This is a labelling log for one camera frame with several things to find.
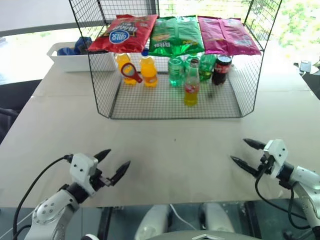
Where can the grey robot torso cover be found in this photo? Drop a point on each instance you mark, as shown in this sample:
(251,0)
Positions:
(205,236)

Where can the blue snack packet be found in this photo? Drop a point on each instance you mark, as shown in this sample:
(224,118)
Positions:
(82,45)

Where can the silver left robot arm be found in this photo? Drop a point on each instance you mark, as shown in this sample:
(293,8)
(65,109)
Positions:
(51,212)

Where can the black chair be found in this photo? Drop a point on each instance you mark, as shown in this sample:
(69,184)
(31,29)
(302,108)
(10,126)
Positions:
(6,125)

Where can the pink chips bag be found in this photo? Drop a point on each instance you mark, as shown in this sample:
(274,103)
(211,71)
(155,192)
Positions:
(227,35)

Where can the blue cloth bundle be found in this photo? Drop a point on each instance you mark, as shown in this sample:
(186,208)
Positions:
(65,51)

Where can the red bottle opener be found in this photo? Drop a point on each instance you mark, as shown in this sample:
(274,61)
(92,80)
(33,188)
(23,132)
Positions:
(130,71)

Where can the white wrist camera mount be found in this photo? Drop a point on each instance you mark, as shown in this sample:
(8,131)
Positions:
(277,156)
(81,168)

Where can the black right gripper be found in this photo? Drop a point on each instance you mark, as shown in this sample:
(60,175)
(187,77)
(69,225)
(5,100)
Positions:
(266,163)

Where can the white rounded robot leg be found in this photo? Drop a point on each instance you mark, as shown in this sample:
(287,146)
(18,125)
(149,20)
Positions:
(217,220)
(152,222)

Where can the glass bottle with yellow drink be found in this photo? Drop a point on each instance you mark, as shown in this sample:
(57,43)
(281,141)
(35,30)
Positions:
(191,92)

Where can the orange soda plastic bottle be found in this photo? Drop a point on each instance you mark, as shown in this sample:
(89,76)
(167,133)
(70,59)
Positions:
(148,72)
(125,60)

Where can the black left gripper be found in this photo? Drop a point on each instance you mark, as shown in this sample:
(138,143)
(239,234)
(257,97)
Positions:
(99,179)

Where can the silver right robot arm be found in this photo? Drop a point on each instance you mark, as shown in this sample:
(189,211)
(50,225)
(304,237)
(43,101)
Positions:
(306,185)

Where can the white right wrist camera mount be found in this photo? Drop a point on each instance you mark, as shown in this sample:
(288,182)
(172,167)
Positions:
(277,156)

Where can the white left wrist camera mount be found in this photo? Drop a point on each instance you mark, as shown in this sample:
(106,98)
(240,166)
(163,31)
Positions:
(81,168)

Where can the white plastic bin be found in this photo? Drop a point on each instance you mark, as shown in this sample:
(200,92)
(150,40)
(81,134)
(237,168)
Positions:
(72,62)

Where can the green chips bag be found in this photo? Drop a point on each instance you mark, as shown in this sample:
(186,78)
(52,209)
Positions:
(176,35)

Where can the black cola can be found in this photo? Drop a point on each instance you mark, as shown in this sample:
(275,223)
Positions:
(221,71)

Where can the red chips bag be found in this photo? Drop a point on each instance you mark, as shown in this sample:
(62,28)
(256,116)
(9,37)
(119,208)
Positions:
(122,35)

